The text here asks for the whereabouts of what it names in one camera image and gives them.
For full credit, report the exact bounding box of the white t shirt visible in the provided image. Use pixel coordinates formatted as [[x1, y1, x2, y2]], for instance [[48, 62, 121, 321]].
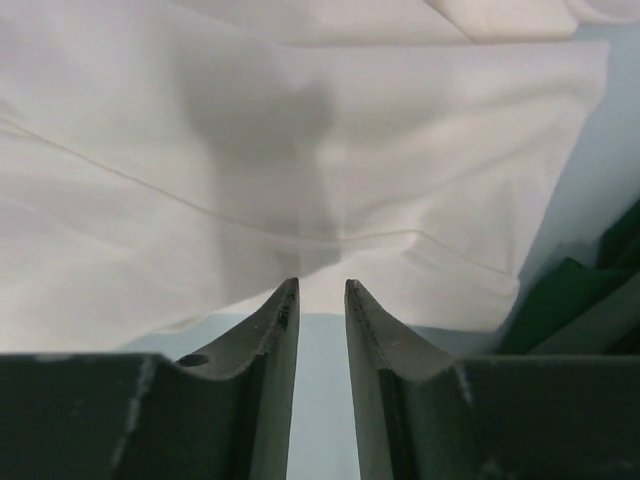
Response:
[[1, 1, 639, 352]]

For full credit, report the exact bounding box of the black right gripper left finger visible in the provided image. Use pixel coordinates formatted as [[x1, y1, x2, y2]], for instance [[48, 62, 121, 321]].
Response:
[[1, 279, 300, 479]]

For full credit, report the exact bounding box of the stack of black t shirts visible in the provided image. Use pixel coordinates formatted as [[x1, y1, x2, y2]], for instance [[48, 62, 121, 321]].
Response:
[[498, 203, 639, 354]]

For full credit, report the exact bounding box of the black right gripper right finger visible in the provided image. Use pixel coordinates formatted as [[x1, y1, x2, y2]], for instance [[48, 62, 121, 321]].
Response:
[[344, 280, 639, 479]]

